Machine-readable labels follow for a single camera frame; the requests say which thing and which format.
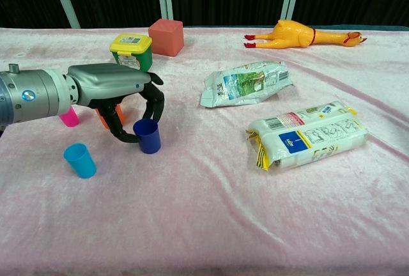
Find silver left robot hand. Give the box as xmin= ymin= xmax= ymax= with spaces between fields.
xmin=65 ymin=63 xmax=166 ymax=144

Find pink plastic cup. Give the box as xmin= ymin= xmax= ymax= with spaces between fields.
xmin=59 ymin=105 xmax=80 ymax=128

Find dark blue plastic cup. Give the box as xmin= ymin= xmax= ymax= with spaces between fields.
xmin=132 ymin=118 xmax=162 ymax=155

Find light blue plastic cup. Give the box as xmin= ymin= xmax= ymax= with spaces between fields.
xmin=63 ymin=143 xmax=97 ymax=180

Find orange plastic cup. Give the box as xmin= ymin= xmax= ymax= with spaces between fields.
xmin=95 ymin=103 xmax=125 ymax=129

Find green tub yellow lid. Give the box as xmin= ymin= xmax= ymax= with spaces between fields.
xmin=109 ymin=33 xmax=153 ymax=73

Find red foam cube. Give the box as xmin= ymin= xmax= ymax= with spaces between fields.
xmin=148 ymin=18 xmax=185 ymax=58

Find crumpled white snack bag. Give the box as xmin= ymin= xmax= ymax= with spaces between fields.
xmin=199 ymin=61 xmax=294 ymax=109

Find pink velvet cloth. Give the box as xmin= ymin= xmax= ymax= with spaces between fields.
xmin=0 ymin=26 xmax=409 ymax=276

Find yellow rubber chicken toy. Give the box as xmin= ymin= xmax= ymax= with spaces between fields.
xmin=244 ymin=19 xmax=367 ymax=49

